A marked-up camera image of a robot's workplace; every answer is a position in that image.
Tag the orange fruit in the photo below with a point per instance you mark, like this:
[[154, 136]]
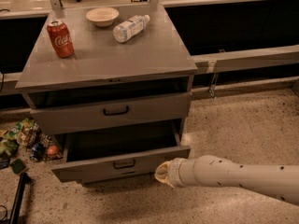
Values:
[[52, 151]]

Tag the green sponge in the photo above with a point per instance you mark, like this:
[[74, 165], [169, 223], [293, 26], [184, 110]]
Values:
[[18, 167]]

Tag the blue drink can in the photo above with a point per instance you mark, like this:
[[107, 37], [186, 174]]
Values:
[[37, 152]]

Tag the white ceramic bowl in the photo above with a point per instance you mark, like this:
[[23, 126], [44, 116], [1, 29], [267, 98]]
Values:
[[102, 16]]

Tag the wire basket of snacks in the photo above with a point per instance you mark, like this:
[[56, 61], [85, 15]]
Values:
[[45, 140]]

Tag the green snack bag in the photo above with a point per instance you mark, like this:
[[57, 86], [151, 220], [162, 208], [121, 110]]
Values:
[[8, 139]]

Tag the clear plastic water bottle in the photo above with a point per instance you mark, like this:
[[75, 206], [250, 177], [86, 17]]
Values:
[[130, 28]]

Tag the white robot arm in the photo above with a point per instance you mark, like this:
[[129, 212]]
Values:
[[276, 181]]

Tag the grey drawer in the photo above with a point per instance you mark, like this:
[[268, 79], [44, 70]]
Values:
[[93, 116], [119, 152]]

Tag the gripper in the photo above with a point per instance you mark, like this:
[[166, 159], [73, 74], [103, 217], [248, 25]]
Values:
[[176, 172]]

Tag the grey top drawer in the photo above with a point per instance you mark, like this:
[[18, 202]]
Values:
[[93, 116]]

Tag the black stand leg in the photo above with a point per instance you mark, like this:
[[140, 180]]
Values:
[[16, 208]]

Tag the grey metal drawer cabinet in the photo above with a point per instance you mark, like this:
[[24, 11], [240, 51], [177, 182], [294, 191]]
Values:
[[154, 62]]

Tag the red Coca-Cola can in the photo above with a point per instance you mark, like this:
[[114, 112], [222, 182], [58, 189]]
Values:
[[60, 38]]

